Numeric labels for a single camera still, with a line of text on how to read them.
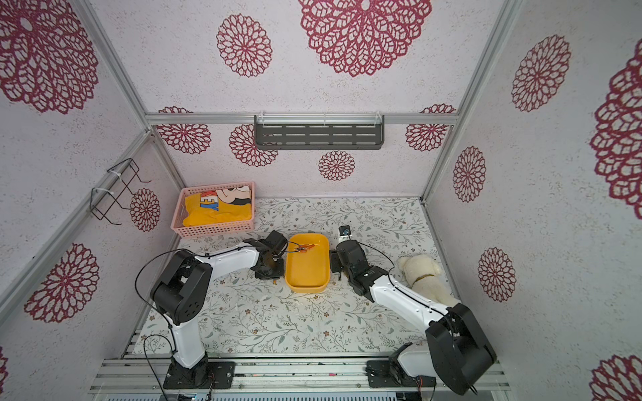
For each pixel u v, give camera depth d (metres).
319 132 0.95
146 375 0.75
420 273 0.87
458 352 0.41
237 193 1.15
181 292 0.50
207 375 0.68
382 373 0.73
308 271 0.95
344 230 0.75
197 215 1.01
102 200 0.73
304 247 1.03
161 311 0.52
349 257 0.65
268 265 0.80
